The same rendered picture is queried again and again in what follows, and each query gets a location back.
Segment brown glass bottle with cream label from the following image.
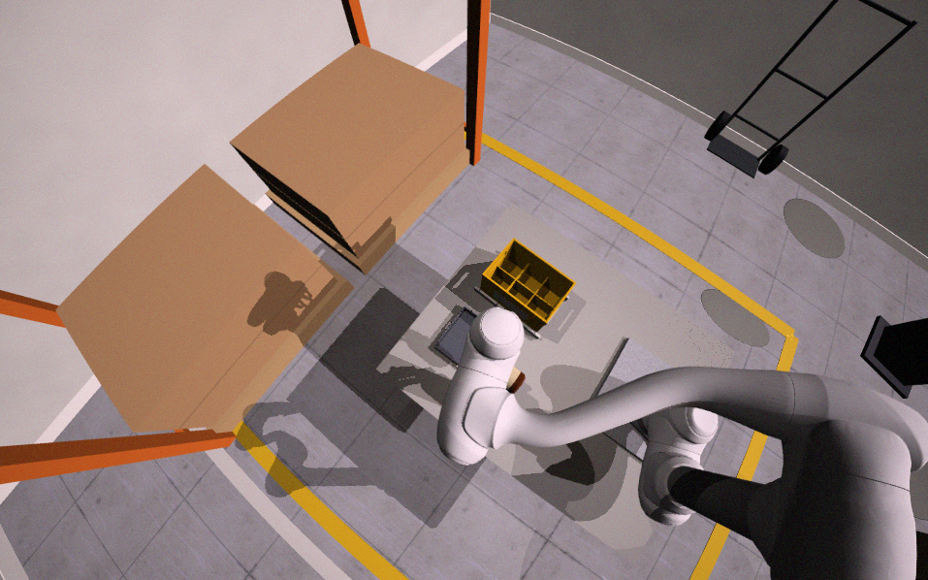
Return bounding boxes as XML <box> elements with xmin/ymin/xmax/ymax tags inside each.
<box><xmin>506</xmin><ymin>367</ymin><xmax>525</xmax><ymax>394</ymax></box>

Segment dark olive open-top crate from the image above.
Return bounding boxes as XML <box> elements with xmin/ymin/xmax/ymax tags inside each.
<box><xmin>480</xmin><ymin>239</ymin><xmax>576</xmax><ymax>333</ymax></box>

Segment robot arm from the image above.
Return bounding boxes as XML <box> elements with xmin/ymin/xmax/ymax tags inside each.
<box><xmin>436</xmin><ymin>306</ymin><xmax>928</xmax><ymax>580</ymax></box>

